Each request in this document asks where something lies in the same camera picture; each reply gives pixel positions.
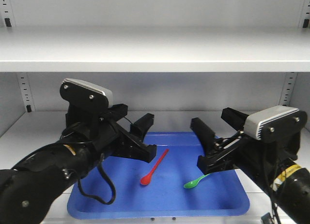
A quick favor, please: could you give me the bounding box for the white upper cabinet shelf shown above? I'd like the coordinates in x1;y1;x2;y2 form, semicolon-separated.
0;27;310;73

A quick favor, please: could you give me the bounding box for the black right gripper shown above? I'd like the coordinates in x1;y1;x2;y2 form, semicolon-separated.
190;107;301;185

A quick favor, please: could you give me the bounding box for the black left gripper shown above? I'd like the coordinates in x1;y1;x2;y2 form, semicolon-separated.
62;104;157;163

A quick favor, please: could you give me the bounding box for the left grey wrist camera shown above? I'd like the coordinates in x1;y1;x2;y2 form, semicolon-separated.
60;78;114;113

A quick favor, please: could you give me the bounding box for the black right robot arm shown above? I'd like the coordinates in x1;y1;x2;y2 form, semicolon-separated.
190;105;310;224

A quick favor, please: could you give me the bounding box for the red plastic spoon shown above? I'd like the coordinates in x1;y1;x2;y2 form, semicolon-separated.
140;149;169;186

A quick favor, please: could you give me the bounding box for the green plastic spoon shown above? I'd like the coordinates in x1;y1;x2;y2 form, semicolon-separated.
183;174;210;189

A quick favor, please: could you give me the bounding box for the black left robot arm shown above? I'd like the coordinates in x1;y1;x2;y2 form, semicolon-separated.
0;104;156;224

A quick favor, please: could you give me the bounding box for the blue plastic tray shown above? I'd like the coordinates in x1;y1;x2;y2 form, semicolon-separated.
67;132;250;220

